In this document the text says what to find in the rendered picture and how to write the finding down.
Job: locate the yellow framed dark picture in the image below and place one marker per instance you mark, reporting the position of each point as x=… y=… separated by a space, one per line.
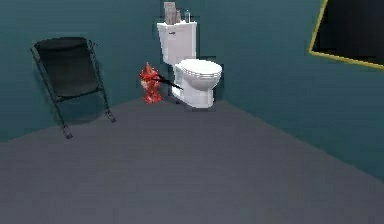
x=353 y=30

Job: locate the white toilet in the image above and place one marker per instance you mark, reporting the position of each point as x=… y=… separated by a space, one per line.
x=186 y=53

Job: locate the clear small bottle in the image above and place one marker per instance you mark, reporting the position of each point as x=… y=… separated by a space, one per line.
x=187 y=16

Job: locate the black garbage can on stilts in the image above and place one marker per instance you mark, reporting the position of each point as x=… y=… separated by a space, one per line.
x=66 y=68

